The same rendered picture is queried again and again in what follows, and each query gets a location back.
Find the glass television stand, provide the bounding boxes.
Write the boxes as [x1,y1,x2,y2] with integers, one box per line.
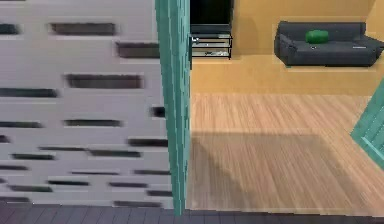
[190,32,233,61]

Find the black television set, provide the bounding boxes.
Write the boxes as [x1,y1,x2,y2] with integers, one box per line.
[189,0,235,34]

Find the green cushion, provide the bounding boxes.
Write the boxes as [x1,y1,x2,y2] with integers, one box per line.
[305,29,330,45]

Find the dark grey sofa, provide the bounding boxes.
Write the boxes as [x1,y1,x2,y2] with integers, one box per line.
[273,20,384,68]

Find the teal door frame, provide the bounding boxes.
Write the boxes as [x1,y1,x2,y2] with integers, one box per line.
[154,0,192,217]

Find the black door handle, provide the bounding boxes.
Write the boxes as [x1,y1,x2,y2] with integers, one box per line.
[188,34,194,71]

